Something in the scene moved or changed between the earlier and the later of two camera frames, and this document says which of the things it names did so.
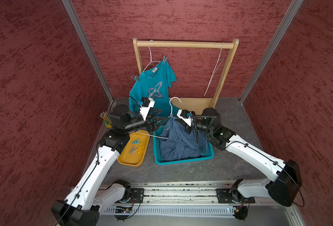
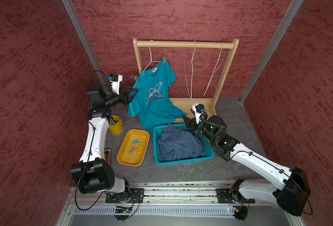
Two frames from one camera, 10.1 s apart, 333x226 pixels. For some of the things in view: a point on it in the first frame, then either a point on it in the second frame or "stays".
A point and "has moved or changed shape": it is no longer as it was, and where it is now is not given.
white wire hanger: (151, 61) stays
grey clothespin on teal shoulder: (135, 77) stays
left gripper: (153, 125) → (127, 100)
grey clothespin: (133, 149) stays
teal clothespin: (136, 141) stays
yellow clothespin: (140, 146) stays
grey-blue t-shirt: (180, 145) has moved or changed shape
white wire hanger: (171, 116) → (192, 60)
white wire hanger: (218, 63) stays
